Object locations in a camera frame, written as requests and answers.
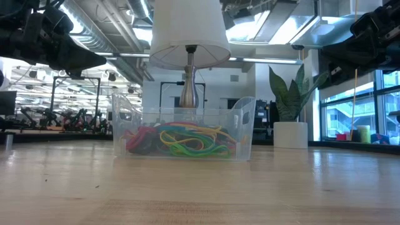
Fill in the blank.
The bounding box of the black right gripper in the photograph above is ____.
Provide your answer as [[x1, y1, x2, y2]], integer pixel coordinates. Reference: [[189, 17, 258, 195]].
[[321, 0, 400, 86]]

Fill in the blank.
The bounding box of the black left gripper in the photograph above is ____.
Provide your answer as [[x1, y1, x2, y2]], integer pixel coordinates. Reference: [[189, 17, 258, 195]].
[[0, 12, 107, 79]]

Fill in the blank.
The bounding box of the long teal rubber band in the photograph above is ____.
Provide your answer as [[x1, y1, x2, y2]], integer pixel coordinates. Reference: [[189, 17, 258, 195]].
[[156, 124, 190, 133]]

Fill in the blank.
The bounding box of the yellow rubber band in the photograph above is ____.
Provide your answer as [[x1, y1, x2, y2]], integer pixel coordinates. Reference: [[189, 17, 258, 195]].
[[159, 123, 238, 151]]

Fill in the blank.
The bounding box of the clear plastic bin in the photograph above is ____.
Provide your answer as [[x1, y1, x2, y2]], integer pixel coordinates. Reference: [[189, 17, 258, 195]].
[[111, 92, 256, 162]]

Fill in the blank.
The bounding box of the yellow-green cylinder container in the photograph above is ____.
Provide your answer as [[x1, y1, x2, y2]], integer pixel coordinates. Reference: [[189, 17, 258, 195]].
[[357, 124, 371, 144]]

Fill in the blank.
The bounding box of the black monitor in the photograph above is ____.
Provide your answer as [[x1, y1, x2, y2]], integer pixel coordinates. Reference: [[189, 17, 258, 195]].
[[0, 90, 18, 117]]

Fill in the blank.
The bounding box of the ceiling strip light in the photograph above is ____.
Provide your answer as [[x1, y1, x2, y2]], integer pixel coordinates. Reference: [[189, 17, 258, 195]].
[[227, 57, 298, 66]]

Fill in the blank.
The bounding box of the blue and red package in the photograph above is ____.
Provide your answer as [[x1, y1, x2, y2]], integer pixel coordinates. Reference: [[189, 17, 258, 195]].
[[370, 133, 391, 145]]

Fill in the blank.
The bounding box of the snake plant in white pot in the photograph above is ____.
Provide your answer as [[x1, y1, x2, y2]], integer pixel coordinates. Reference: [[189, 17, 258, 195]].
[[268, 64, 331, 150]]

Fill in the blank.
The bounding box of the black machine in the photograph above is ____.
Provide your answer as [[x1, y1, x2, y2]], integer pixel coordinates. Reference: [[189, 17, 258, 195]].
[[253, 99, 279, 141]]

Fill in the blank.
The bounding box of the silver lamp with white shade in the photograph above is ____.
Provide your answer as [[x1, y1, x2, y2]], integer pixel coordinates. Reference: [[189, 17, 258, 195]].
[[149, 0, 232, 126]]

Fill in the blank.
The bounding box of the black frame stand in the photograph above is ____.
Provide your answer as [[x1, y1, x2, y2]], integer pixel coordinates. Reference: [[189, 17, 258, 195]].
[[49, 76, 101, 123], [159, 81, 207, 109]]

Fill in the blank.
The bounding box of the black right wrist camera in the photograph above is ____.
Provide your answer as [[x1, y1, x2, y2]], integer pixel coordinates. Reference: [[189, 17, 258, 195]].
[[349, 11, 381, 38]]

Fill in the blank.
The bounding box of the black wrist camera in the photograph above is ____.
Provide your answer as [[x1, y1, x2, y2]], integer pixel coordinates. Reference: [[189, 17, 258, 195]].
[[42, 6, 75, 36], [349, 11, 381, 38]]

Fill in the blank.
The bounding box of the yellow hanging cord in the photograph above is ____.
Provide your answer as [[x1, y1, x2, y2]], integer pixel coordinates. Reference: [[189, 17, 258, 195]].
[[349, 0, 359, 141]]

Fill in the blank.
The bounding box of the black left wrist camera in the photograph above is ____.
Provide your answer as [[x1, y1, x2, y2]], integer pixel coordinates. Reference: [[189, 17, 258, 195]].
[[42, 6, 75, 36]]

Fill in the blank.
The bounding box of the silver rectangular ceiling duct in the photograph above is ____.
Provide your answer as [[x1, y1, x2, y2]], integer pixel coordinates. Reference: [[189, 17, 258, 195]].
[[224, 0, 384, 51]]

